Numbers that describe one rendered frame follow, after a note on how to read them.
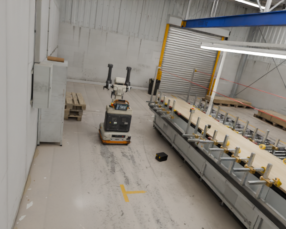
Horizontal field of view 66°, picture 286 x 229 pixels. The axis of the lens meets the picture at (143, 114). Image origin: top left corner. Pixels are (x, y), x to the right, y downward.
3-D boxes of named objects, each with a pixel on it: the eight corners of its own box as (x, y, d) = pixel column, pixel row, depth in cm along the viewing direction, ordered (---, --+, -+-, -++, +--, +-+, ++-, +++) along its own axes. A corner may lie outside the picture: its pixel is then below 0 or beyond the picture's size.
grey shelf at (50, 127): (36, 145, 420) (40, 63, 374) (42, 127, 500) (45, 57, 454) (61, 146, 435) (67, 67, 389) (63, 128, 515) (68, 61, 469)
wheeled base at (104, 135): (130, 145, 486) (132, 134, 479) (101, 144, 465) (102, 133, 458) (124, 132, 547) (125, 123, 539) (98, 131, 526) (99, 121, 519)
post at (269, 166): (256, 200, 257) (270, 164, 243) (254, 198, 260) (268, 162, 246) (258, 200, 258) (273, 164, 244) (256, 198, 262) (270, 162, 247)
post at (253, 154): (241, 186, 280) (253, 153, 266) (239, 185, 283) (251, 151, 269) (243, 186, 281) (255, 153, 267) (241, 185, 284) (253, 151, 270)
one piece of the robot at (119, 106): (128, 112, 470) (130, 105, 456) (111, 111, 459) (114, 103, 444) (127, 109, 478) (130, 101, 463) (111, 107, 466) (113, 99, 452)
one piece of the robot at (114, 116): (128, 137, 488) (135, 101, 463) (104, 136, 470) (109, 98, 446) (125, 131, 518) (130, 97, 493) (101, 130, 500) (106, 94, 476)
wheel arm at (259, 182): (249, 185, 238) (249, 182, 237) (247, 183, 241) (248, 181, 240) (273, 183, 250) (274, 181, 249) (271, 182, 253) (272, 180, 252)
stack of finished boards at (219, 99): (250, 106, 1156) (252, 102, 1151) (213, 102, 1068) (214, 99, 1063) (240, 102, 1224) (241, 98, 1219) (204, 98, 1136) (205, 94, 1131)
